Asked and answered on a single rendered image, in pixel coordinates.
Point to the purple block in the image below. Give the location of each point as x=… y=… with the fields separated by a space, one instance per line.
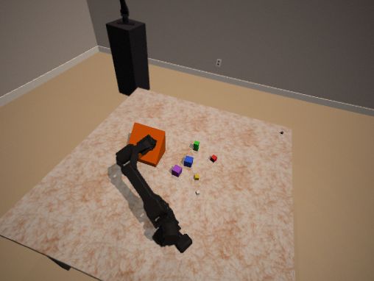
x=177 y=170

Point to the blue block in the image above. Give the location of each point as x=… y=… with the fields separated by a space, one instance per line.
x=188 y=161

